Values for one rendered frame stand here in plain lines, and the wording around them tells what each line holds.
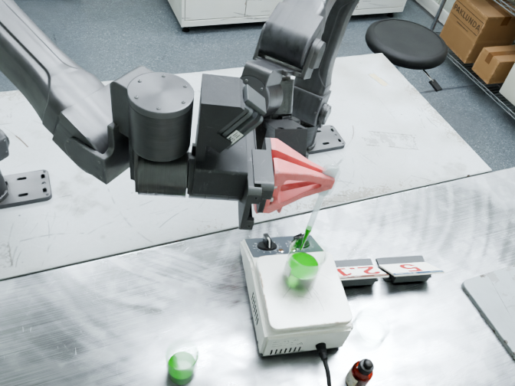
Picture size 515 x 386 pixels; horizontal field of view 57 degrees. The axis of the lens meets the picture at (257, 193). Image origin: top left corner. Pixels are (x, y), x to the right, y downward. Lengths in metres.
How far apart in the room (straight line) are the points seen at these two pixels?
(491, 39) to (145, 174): 2.95
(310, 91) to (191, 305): 0.44
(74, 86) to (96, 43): 2.55
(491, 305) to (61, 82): 0.74
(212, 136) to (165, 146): 0.04
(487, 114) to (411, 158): 2.08
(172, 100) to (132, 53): 2.54
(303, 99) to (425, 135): 0.38
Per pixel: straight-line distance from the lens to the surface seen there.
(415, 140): 1.16
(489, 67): 3.14
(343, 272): 0.81
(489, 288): 0.93
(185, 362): 0.70
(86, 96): 0.52
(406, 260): 0.90
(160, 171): 0.47
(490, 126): 3.06
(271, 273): 0.70
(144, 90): 0.43
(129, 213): 0.87
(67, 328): 0.77
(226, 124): 0.42
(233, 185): 0.46
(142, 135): 0.43
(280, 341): 0.69
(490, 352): 0.87
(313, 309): 0.69
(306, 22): 0.68
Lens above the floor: 1.57
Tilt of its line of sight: 47 degrees down
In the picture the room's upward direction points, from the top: 11 degrees clockwise
